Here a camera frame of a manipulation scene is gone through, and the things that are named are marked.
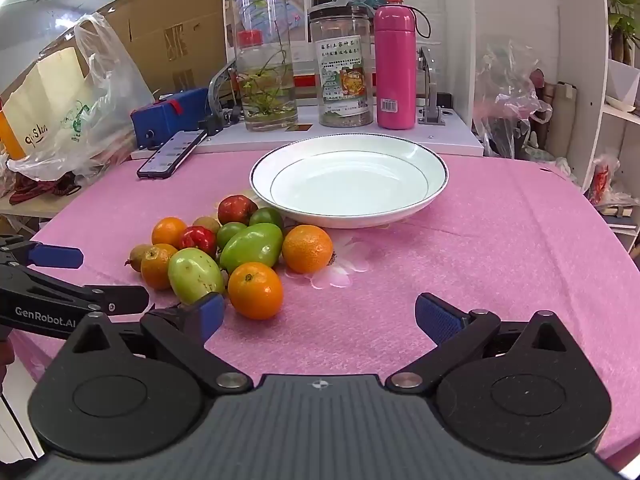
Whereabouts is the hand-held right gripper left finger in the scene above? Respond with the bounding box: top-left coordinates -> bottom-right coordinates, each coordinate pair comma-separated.
50,292 -> 254,395

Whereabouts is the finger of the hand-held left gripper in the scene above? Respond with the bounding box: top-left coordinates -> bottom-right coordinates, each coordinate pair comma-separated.
0,233 -> 85,270
0,264 -> 150,316

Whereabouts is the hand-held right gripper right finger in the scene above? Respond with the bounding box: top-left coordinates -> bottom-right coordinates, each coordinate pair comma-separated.
386,292 -> 587,395

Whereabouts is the light green apple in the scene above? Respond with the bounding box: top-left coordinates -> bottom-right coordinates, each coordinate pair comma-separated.
167,247 -> 226,306

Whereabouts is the brown kiwi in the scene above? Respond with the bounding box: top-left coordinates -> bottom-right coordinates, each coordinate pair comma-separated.
125,244 -> 153,272

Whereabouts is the orange mandarin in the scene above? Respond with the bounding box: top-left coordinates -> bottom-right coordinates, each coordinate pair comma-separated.
227,261 -> 284,320
151,217 -> 188,249
282,224 -> 334,275
140,243 -> 179,291

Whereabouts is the green tomato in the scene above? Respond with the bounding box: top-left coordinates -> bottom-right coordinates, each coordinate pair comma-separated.
248,207 -> 285,231
216,221 -> 248,251

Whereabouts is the dark red apple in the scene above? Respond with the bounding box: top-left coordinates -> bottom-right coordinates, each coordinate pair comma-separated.
217,194 -> 259,227

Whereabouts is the white plate dark rim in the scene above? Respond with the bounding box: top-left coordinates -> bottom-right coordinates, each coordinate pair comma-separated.
249,133 -> 449,229

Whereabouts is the red cloth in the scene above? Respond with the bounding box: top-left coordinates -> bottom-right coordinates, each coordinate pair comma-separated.
9,172 -> 83,206

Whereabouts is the pink tablecloth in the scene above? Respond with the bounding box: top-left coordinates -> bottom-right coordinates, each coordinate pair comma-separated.
10,150 -> 640,461

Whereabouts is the orange container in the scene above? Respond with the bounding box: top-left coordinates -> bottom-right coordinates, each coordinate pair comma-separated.
0,107 -> 26,158

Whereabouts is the black smartphone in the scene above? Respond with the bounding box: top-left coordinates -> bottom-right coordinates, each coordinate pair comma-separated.
136,129 -> 208,180

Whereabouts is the beige paper bag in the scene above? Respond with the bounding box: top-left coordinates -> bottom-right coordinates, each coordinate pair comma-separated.
2,47 -> 96,161

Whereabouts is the white machine base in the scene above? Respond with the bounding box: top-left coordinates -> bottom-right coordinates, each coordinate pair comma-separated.
192,105 -> 485,157

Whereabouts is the blue tool box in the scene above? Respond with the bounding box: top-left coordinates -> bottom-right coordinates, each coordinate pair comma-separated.
131,87 -> 211,150

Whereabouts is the translucent white plastic bag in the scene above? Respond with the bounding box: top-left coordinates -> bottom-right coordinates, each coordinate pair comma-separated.
7,12 -> 153,181

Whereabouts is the red packet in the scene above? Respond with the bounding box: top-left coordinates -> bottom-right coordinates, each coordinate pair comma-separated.
585,155 -> 621,206

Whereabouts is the glass vase with plant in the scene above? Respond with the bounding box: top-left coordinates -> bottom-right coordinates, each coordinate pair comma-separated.
225,0 -> 299,132

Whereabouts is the clear crumpled plastic bag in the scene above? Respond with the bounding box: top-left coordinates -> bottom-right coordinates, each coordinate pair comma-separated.
472,40 -> 553,158

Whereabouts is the grey metal lever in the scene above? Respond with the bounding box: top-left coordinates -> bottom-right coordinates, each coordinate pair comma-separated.
417,46 -> 447,126

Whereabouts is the pink water bottle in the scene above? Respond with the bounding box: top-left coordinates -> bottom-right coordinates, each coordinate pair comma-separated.
374,0 -> 432,131

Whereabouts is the brown cardboard box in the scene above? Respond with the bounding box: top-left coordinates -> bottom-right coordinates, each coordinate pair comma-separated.
95,0 -> 236,111

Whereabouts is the clear jar black lid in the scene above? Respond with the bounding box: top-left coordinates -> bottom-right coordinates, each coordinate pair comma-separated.
307,2 -> 375,128

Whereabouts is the green potted plant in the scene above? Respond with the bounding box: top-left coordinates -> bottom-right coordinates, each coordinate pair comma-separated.
605,0 -> 640,66

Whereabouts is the grey curved handle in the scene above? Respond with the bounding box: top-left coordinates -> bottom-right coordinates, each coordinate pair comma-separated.
208,59 -> 239,126

